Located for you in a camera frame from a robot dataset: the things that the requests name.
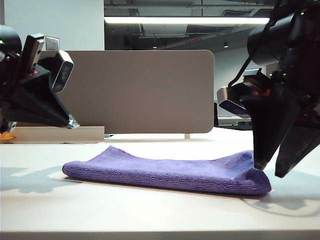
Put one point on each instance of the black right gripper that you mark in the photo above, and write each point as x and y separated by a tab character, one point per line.
300	82

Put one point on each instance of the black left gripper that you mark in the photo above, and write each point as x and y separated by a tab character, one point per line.
7	87

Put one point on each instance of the purple microfiber cloth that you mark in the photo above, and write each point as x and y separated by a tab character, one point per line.
162	175

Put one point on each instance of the orange object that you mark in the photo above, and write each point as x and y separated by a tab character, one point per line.
7	137

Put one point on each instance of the white background desk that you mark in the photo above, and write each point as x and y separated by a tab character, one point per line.
230	122

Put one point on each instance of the black office chair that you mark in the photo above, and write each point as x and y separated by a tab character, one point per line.
216	113

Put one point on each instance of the white divider foot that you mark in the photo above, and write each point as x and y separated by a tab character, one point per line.
187	136

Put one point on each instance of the brown desk divider panel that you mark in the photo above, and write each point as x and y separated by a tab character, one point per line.
140	92

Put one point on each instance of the red ceiling sign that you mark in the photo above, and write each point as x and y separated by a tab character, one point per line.
193	40

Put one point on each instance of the long ceiling light strip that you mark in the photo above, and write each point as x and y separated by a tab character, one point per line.
175	20

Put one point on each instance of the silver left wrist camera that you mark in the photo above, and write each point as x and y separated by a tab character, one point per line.
62	71

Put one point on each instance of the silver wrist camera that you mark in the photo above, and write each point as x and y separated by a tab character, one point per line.
231	106
62	71

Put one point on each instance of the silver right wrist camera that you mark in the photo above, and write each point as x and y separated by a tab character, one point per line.
231	106

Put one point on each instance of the metal wall switch plate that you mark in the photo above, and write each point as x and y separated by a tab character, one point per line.
53	44

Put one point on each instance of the silver ventilation duct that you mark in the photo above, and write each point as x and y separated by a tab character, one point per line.
165	31

